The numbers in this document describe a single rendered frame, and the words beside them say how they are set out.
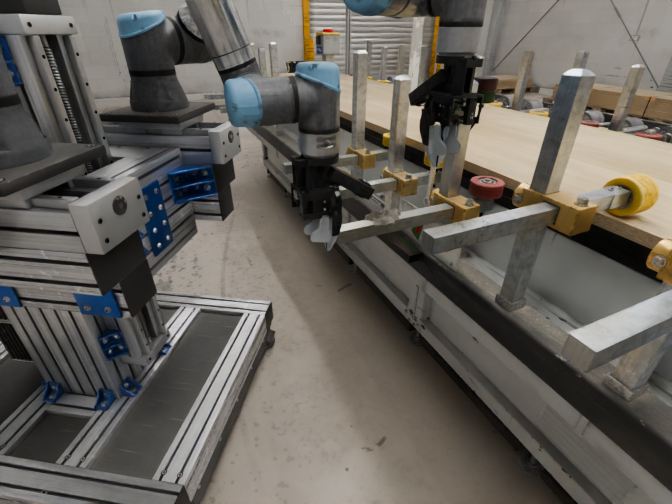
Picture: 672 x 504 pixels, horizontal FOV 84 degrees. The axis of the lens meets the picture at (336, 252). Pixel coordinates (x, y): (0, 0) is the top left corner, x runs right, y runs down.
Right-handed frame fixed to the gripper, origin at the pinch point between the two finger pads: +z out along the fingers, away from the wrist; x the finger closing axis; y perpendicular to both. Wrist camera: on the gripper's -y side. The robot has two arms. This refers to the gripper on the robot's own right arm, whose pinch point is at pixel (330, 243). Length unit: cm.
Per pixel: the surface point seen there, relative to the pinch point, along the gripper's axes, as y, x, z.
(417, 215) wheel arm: -21.2, 1.5, -3.3
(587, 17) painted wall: -773, -511, -62
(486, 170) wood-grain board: -51, -9, -7
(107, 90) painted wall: 108, -807, 57
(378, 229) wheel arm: -10.9, 1.5, -1.9
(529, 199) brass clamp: -31.8, 20.5, -12.7
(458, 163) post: -34.3, -2.2, -12.8
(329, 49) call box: -33, -76, -34
